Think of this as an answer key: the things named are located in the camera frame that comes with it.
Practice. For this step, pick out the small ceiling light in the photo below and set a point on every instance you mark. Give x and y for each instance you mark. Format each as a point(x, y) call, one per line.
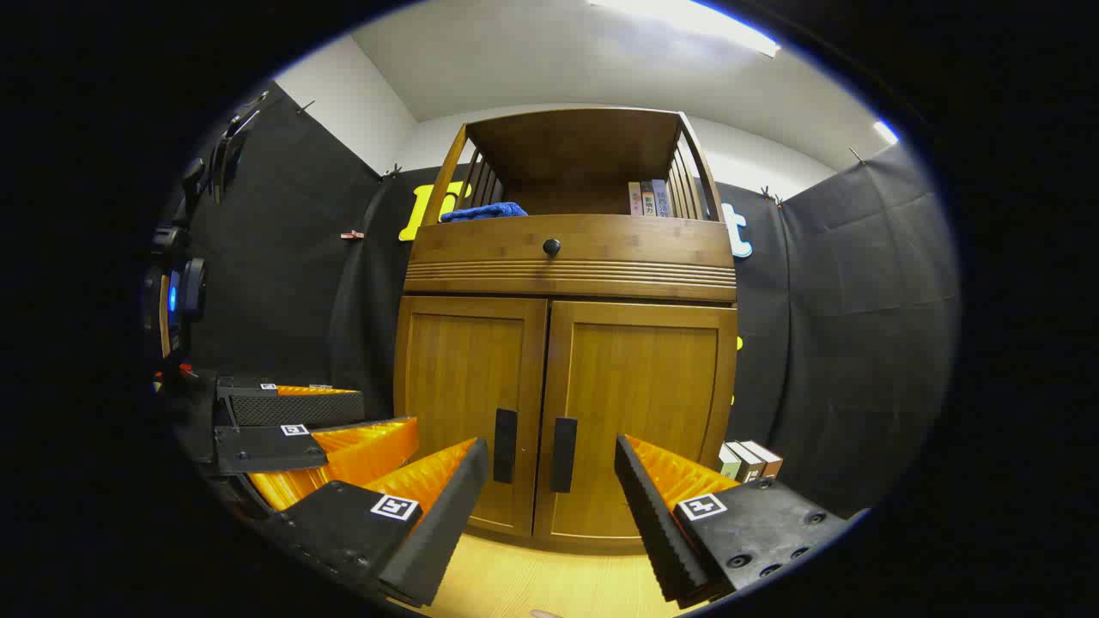
point(886, 132)

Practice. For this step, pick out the black backdrop cloth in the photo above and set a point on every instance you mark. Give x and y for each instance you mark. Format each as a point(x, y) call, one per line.
point(841, 300)

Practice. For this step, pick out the blue cloth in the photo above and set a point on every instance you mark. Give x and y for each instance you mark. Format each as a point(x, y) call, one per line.
point(485, 211)

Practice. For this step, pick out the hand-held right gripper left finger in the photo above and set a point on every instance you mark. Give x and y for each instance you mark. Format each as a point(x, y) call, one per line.
point(446, 515)

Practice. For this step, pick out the green and white book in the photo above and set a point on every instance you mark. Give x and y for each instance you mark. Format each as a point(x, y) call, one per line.
point(728, 465)

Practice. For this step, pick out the black drawer knob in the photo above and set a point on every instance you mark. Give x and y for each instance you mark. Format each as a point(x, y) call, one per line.
point(551, 247)

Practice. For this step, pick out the wooden double-door shoe cabinet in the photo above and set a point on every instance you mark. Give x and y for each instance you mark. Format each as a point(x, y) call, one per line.
point(567, 146)

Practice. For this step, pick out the grey brown book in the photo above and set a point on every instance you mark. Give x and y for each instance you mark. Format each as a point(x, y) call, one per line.
point(749, 463)

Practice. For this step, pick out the pink spine book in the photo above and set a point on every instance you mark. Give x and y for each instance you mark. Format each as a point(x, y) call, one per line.
point(634, 199)

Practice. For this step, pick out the dark spine book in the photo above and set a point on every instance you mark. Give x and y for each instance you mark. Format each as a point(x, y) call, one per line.
point(647, 199)

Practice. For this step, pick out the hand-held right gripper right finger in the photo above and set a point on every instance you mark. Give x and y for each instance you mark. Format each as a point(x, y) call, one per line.
point(652, 524)

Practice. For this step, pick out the wooden cabinet door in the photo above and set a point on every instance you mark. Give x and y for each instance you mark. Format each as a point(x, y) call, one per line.
point(459, 369)
point(640, 386)

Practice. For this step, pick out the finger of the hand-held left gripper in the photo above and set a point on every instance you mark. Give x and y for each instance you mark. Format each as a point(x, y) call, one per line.
point(266, 451)
point(296, 409)

